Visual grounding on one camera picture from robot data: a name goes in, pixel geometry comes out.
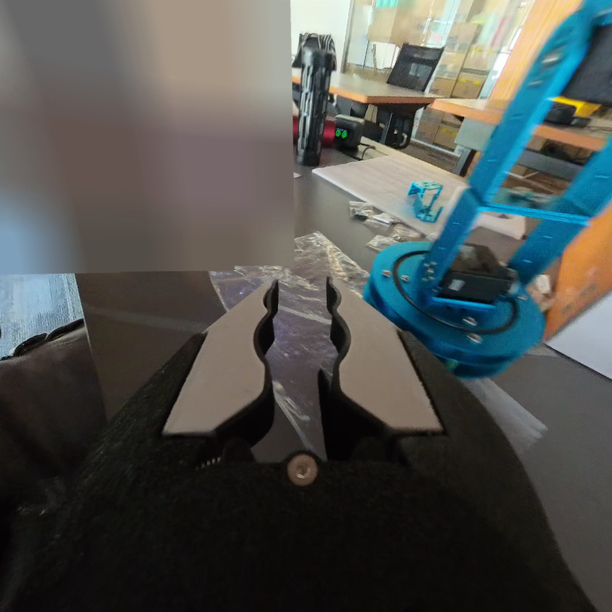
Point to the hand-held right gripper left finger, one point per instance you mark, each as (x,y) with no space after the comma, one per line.
(224,377)

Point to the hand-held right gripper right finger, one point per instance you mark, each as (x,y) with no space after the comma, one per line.
(382,377)

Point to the blue toy robot arm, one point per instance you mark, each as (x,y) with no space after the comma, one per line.
(397,287)

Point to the clear plastic bag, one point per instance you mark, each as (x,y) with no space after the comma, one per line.
(306,306)

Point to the small screw bag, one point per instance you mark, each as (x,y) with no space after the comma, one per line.
(366,210)
(397,236)

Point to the person's dark pants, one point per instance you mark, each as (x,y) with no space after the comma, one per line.
(43,430)

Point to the white paper sheet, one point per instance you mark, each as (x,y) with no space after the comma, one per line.
(588,339)
(382,177)

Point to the orange cardboard box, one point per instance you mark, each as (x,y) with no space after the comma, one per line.
(583,272)

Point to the black charger green lights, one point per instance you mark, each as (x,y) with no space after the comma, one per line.
(349,131)

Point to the black ribbed roll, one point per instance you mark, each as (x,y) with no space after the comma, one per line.
(313,100)

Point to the wooden table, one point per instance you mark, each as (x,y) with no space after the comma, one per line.
(373,91)
(483,110)

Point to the black office chair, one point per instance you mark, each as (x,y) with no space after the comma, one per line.
(413,67)

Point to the stack of cardboard boxes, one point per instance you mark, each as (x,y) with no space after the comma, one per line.
(454,71)

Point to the small blue metal bracket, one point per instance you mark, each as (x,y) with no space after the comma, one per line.
(425,198)

